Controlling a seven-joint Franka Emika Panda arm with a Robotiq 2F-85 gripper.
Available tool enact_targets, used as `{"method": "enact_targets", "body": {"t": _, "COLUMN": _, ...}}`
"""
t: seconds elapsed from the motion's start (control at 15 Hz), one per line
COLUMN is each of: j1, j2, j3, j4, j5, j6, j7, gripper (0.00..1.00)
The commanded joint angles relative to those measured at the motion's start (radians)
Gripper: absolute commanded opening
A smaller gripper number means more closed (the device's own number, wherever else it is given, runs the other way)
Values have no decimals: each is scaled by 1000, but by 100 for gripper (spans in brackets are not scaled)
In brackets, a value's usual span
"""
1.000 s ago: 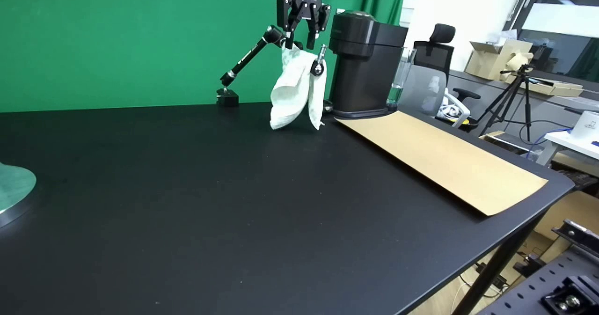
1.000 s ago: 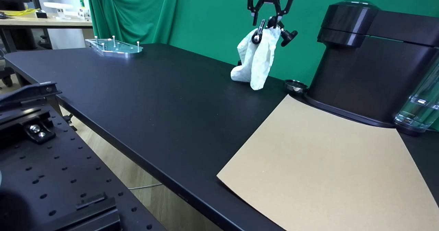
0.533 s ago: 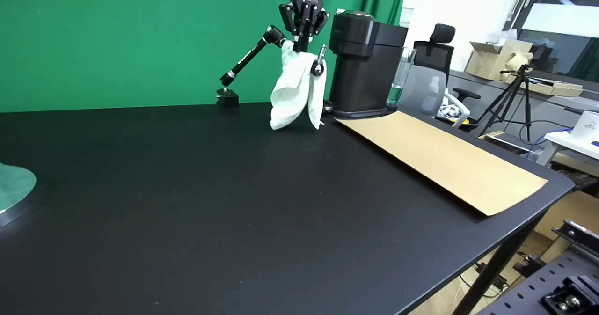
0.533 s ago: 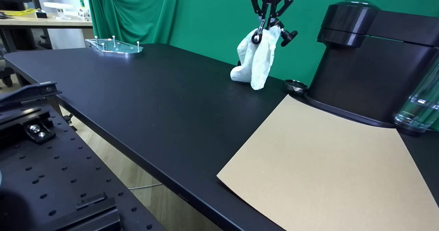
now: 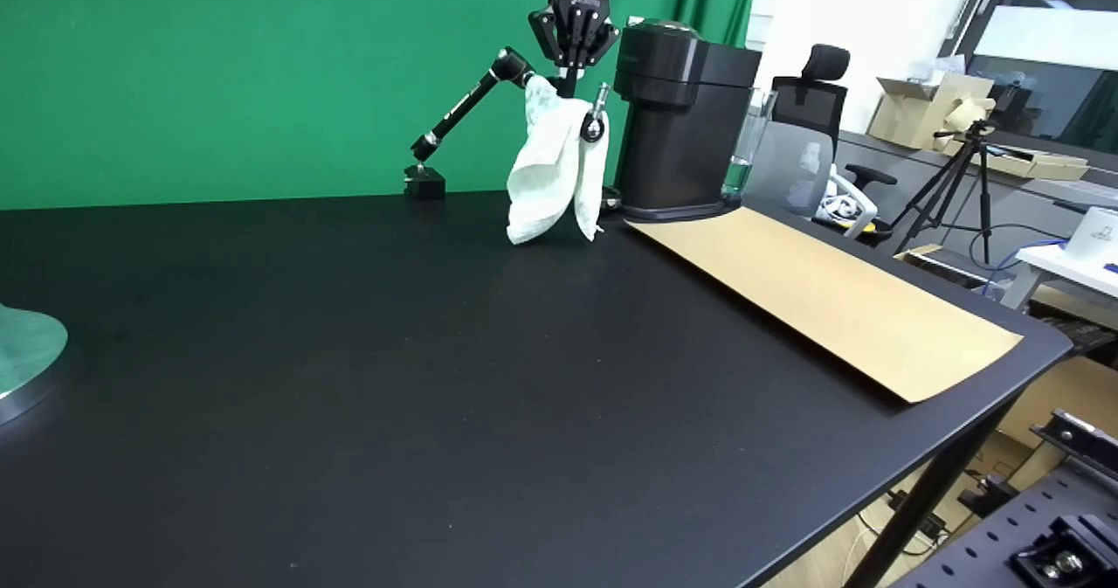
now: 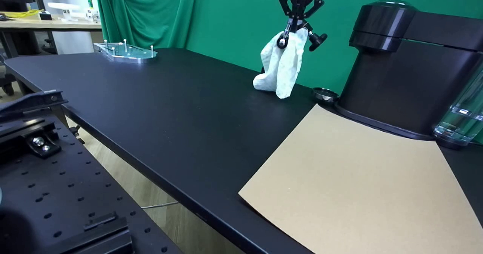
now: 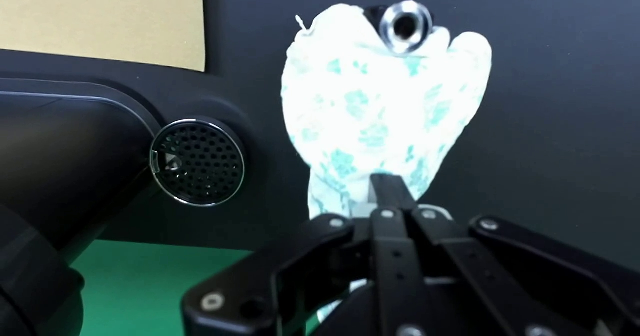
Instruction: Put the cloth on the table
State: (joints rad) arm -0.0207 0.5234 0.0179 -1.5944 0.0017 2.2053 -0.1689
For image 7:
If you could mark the black curved casing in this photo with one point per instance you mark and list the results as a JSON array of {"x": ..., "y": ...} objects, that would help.
[{"x": 60, "y": 166}]

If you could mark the beige board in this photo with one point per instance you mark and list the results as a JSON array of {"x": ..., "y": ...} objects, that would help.
[{"x": 100, "y": 16}]

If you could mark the round perforated black grille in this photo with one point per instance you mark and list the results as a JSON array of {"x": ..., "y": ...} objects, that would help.
[{"x": 198, "y": 162}]

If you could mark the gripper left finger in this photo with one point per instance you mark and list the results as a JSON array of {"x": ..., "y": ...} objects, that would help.
[{"x": 260, "y": 271}]

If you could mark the silver round hook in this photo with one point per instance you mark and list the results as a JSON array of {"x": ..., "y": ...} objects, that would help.
[{"x": 406, "y": 26}]

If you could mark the white cloth with green print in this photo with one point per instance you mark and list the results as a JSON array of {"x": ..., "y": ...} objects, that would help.
[{"x": 370, "y": 106}]

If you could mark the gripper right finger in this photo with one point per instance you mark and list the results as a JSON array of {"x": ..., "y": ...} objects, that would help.
[{"x": 525, "y": 266}]

